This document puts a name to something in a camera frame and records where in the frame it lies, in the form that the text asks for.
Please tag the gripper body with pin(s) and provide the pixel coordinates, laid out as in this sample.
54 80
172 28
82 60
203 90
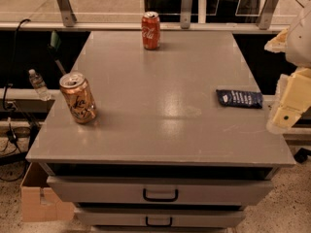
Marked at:
301 43

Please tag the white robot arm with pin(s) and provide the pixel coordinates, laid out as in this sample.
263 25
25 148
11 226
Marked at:
295 41

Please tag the red Coca-Cola can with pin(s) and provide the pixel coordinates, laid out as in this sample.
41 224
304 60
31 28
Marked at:
150 27

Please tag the orange LaCroix can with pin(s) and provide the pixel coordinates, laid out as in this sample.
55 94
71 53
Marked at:
76 91

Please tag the dark blue snack packet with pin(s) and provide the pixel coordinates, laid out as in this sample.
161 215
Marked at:
239 98

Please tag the upper grey drawer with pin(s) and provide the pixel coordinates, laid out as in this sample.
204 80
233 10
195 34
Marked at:
129 190

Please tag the grey drawer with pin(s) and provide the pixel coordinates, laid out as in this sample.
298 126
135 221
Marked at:
181 218
129 190

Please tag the lower grey drawer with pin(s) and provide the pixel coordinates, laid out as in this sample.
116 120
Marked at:
181 218

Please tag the clear plastic water bottle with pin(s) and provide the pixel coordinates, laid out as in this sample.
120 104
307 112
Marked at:
39 85

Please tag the brown cardboard box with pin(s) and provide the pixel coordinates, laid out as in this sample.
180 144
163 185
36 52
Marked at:
39 203

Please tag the right metal railing bracket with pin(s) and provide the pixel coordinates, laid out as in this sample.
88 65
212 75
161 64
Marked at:
266 14

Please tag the metal railing bracket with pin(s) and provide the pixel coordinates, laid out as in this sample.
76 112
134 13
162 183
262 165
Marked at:
266 14
67 14
185 14

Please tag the middle metal railing bracket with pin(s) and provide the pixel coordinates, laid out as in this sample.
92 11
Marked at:
185 14

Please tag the black lower drawer handle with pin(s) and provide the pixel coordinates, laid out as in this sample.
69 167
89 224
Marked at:
158 222

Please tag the black drawer handle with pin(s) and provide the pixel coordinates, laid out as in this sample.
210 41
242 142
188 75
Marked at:
158 222
160 196

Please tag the black upper drawer handle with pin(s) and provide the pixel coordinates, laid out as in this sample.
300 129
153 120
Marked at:
160 196

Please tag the left metal railing bracket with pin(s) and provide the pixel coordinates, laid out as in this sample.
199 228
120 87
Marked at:
67 14

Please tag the green handled tool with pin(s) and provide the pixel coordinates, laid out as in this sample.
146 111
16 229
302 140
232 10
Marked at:
53 48

